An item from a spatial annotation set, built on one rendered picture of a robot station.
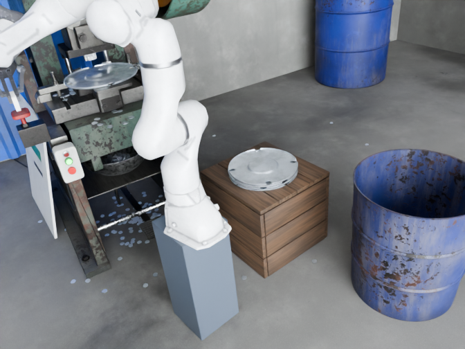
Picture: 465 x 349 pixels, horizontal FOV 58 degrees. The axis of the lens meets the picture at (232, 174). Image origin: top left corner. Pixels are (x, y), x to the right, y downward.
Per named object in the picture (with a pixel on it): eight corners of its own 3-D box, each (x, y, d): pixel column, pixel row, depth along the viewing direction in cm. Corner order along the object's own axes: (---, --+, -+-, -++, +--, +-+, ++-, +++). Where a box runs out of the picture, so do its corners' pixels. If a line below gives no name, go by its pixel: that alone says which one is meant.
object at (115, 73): (57, 76, 173) (57, 74, 173) (124, 59, 185) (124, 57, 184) (73, 95, 152) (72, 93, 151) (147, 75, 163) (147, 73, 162)
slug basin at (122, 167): (165, 166, 197) (161, 147, 191) (93, 192, 183) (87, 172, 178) (140, 140, 222) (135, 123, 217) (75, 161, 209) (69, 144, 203)
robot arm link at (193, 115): (221, 169, 135) (212, 97, 122) (183, 198, 123) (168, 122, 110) (196, 160, 141) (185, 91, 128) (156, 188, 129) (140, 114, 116)
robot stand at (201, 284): (239, 312, 160) (227, 219, 136) (201, 341, 151) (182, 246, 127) (210, 287, 172) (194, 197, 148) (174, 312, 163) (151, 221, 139)
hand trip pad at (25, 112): (37, 131, 151) (30, 111, 147) (19, 136, 149) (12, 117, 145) (34, 124, 156) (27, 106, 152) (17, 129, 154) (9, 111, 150)
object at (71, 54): (117, 54, 173) (115, 40, 170) (69, 65, 165) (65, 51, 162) (106, 46, 185) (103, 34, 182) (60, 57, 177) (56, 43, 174)
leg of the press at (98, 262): (113, 268, 187) (46, 70, 139) (87, 280, 182) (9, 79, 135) (67, 180, 256) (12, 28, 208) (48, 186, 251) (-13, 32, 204)
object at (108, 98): (140, 113, 165) (132, 81, 158) (104, 124, 159) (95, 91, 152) (120, 96, 184) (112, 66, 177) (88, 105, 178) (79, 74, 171)
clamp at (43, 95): (79, 93, 176) (72, 68, 171) (38, 104, 169) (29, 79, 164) (76, 88, 181) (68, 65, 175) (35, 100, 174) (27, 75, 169)
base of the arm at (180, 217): (241, 226, 132) (237, 190, 125) (193, 257, 122) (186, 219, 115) (198, 199, 147) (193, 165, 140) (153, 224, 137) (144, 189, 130)
